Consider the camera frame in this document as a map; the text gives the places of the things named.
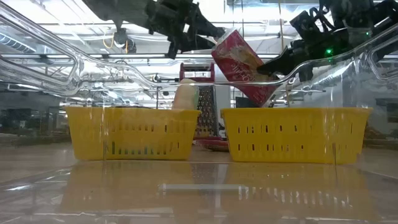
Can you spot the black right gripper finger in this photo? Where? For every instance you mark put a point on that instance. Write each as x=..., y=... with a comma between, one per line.
x=306, y=74
x=278, y=67

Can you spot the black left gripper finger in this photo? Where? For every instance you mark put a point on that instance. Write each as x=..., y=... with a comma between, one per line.
x=210, y=29
x=192, y=45

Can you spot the grey round object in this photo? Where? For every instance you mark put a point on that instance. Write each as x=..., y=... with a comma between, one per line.
x=185, y=95

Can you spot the yellow slotted plastic basket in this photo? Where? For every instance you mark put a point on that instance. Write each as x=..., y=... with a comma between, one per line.
x=295, y=149
x=133, y=143

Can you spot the black monitor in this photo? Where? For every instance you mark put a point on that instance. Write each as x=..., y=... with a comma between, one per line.
x=245, y=102

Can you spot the black ceiling fixture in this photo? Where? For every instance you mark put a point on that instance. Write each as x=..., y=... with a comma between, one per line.
x=121, y=37

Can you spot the white pillar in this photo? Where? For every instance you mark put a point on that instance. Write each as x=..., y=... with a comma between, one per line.
x=224, y=96

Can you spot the metal box grater red trim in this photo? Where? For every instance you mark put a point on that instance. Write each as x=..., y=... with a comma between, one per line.
x=206, y=105

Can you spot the clear plastic container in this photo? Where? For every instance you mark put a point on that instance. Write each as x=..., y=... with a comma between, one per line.
x=77, y=71

